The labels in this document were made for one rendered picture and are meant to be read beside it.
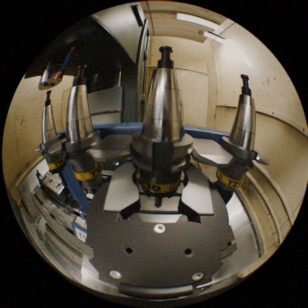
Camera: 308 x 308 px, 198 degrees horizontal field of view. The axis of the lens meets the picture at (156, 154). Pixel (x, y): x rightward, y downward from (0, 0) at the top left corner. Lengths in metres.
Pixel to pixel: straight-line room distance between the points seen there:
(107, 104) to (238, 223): 1.07
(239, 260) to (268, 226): 0.20
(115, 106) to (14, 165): 1.43
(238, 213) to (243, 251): 0.26
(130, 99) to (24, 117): 1.39
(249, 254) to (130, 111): 1.13
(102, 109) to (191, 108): 0.82
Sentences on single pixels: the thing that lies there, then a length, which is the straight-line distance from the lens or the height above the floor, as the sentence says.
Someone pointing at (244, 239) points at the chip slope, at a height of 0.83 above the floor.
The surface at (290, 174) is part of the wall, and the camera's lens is 0.51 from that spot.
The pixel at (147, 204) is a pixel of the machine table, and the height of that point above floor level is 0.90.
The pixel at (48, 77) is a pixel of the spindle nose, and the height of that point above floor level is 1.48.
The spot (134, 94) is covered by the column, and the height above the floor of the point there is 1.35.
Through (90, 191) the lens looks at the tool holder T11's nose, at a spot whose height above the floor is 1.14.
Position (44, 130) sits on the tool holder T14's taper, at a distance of 0.22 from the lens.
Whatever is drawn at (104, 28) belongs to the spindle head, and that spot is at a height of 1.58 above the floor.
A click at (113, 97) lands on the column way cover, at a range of 0.73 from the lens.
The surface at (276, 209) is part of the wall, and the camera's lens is 0.55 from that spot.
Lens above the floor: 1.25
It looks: 26 degrees down
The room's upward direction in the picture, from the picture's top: 2 degrees clockwise
